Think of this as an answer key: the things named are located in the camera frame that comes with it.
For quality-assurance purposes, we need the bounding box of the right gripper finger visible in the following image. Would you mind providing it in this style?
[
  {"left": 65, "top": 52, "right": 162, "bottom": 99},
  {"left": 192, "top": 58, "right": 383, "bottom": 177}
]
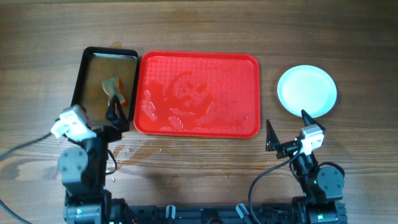
[
  {"left": 301, "top": 110, "right": 326, "bottom": 131},
  {"left": 266, "top": 119, "right": 280, "bottom": 152}
]

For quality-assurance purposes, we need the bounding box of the orange green sponge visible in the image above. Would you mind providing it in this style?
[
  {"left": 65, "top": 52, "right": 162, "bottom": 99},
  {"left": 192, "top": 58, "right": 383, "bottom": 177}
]
[{"left": 101, "top": 77, "right": 126, "bottom": 105}]

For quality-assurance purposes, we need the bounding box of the pale blue plate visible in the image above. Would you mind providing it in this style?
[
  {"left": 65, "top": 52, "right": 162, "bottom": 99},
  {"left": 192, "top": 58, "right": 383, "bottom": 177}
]
[{"left": 277, "top": 65, "right": 338, "bottom": 118}]

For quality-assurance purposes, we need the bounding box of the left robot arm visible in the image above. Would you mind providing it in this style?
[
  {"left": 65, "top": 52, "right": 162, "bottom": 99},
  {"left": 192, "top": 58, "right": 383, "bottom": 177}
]
[{"left": 51, "top": 96, "right": 135, "bottom": 223}]

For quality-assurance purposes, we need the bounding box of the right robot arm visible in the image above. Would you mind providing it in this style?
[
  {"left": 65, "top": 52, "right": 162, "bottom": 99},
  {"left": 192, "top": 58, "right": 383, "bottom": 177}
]
[{"left": 266, "top": 110, "right": 348, "bottom": 224}]

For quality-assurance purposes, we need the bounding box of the black water tray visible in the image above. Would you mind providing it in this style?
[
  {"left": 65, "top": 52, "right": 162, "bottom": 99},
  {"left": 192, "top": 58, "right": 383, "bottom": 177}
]
[{"left": 71, "top": 47, "right": 139, "bottom": 123}]

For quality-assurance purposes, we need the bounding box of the red plastic tray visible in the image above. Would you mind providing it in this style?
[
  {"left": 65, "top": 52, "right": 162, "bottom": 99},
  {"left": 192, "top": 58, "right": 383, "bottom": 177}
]
[{"left": 133, "top": 50, "right": 261, "bottom": 139}]

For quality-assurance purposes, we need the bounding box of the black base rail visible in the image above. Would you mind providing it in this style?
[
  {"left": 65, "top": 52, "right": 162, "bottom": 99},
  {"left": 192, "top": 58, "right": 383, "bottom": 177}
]
[{"left": 108, "top": 202, "right": 346, "bottom": 224}]

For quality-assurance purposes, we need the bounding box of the left black cable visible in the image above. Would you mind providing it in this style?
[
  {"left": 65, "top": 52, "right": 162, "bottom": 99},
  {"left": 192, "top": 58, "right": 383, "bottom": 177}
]
[{"left": 0, "top": 131, "right": 53, "bottom": 224}]

